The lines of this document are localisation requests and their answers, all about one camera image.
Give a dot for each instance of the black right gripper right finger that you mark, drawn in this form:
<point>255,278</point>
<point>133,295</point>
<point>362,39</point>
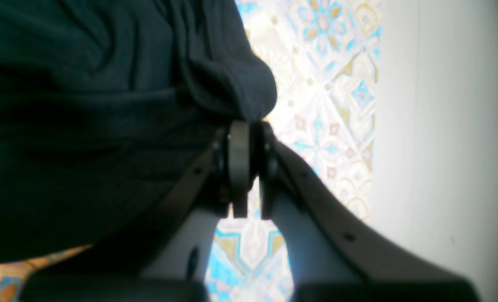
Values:
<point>334,257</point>

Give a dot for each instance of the patterned colourful tablecloth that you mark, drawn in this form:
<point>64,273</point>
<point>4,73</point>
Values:
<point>324,57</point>

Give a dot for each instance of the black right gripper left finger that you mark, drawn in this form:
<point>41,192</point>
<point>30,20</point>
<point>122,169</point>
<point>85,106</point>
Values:
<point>162,255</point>

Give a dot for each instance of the black t-shirt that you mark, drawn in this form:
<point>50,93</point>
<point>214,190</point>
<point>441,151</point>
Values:
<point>103,105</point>

